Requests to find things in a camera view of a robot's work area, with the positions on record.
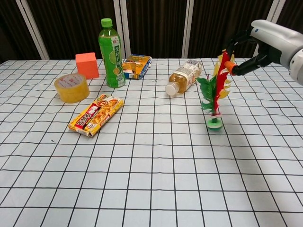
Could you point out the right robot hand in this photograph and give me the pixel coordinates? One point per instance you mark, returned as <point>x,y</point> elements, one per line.
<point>265,50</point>

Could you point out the red yellow green toy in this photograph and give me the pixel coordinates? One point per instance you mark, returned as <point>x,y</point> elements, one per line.
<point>216,92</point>

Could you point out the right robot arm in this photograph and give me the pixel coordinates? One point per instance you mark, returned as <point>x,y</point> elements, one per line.
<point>297,66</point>

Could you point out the amber tea bottle white cap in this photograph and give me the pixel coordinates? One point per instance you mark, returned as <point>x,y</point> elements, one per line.
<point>184,78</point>

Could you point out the blue and orange snack box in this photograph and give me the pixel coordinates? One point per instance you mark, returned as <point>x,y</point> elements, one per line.
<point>136,66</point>

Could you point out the checkered tablecloth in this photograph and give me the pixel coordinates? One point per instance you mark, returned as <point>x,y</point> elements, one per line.
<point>151,142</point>

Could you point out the green tea bottle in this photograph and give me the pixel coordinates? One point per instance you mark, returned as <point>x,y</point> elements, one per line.
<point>111,55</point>

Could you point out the orange foam cube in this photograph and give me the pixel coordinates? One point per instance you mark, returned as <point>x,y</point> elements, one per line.
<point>87,65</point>

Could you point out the yellow curry box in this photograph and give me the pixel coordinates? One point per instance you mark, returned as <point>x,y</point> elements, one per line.
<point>96,114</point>

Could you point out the clear packing tape roll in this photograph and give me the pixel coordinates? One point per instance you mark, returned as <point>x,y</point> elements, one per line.
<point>71,87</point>

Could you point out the white folding screen frame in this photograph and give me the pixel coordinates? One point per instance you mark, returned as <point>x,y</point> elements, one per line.
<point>118,26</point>

